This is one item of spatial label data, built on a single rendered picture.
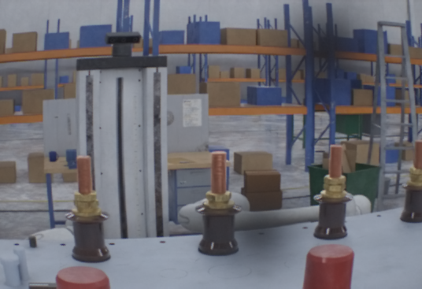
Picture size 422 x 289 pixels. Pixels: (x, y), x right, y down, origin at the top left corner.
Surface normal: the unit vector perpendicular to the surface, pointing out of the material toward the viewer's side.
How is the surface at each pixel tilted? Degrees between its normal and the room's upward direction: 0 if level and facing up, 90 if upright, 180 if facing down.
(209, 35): 90
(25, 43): 90
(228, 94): 90
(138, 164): 90
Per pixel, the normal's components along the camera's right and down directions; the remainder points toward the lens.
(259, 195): 0.12, 0.12
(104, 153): 0.45, 0.11
